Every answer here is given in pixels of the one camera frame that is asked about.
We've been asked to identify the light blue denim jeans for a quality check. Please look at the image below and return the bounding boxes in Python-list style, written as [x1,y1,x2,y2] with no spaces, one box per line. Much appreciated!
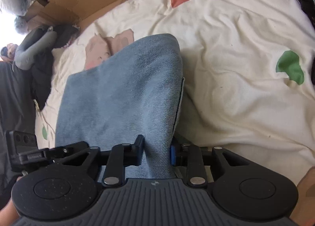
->
[55,34,184,179]

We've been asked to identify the person left hand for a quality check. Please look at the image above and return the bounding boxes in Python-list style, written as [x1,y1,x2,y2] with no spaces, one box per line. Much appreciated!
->
[0,191,20,226]

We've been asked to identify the dark grey duvet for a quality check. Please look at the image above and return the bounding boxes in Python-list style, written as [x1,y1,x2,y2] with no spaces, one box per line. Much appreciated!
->
[1,61,35,208]

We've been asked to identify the black garment pile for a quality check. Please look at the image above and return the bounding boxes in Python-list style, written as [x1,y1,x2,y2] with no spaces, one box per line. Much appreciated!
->
[30,24,79,111]

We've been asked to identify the brown teddy bear toy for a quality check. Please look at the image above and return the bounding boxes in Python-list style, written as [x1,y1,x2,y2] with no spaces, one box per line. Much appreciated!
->
[1,43,18,63]

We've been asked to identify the grey plush toy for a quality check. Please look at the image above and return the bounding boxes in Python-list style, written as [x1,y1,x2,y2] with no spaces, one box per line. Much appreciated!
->
[14,26,58,70]

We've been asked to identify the cream bear print bedsheet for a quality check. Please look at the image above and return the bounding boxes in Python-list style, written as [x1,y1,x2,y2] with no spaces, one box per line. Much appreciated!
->
[35,0,314,183]

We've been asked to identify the white pillow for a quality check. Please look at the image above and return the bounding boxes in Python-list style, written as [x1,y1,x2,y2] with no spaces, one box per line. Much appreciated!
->
[0,0,32,16]

